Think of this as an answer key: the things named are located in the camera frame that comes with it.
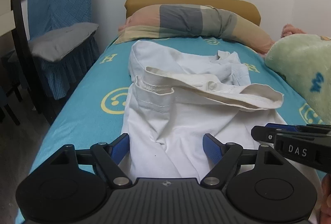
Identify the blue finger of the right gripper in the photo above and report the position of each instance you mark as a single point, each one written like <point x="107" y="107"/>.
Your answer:
<point x="280" y="126"/>

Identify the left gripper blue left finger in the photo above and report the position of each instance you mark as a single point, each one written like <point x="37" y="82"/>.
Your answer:
<point x="107" y="157"/>

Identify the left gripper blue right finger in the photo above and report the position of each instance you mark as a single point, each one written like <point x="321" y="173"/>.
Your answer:
<point x="224" y="157"/>

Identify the white t-shirt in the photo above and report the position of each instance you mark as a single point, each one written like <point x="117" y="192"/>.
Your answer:
<point x="176" y="98"/>

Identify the person's right hand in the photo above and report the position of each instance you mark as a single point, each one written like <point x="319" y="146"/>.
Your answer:
<point x="325" y="210"/>

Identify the teal patterned bed sheet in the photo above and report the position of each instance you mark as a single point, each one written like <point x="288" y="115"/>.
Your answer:
<point x="62" y="186"/>

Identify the green fleece blanket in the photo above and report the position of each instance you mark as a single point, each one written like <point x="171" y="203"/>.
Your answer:
<point x="303" y="61"/>

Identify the pink fluffy blanket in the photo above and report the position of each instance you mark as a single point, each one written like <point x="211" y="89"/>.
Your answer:
<point x="289" y="29"/>

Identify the black framed table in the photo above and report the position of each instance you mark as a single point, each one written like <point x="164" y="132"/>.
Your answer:
<point x="12" y="21"/>

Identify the mustard yellow headboard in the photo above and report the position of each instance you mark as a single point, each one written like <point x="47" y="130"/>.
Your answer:
<point x="245" y="9"/>

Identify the grey seat cushion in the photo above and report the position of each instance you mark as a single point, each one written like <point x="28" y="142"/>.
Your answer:
<point x="54" y="45"/>

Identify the blue covered chair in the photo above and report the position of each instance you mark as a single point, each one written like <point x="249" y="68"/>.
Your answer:
<point x="46" y="15"/>

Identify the pink grey checked pillow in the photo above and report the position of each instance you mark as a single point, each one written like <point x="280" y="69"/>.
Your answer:
<point x="175" y="20"/>

